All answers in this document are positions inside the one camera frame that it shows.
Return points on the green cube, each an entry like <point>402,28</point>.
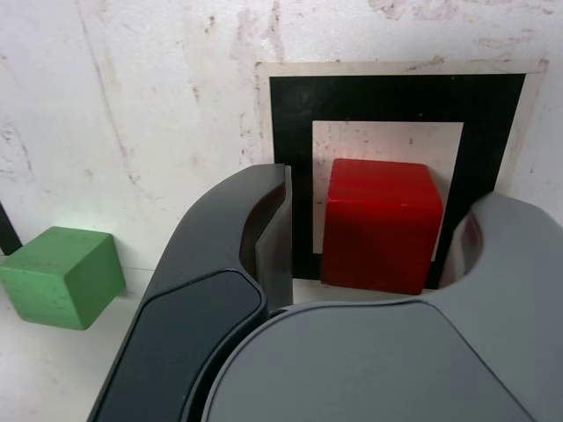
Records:
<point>61,281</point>

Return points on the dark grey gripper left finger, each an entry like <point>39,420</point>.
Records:
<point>189,343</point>

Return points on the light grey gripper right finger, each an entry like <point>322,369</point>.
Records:
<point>374,373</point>

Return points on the black tape square outline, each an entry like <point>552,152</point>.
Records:
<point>396,96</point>

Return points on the red cube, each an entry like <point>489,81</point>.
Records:
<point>378,237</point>

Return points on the black tape strip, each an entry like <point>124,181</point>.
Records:
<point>9,233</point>

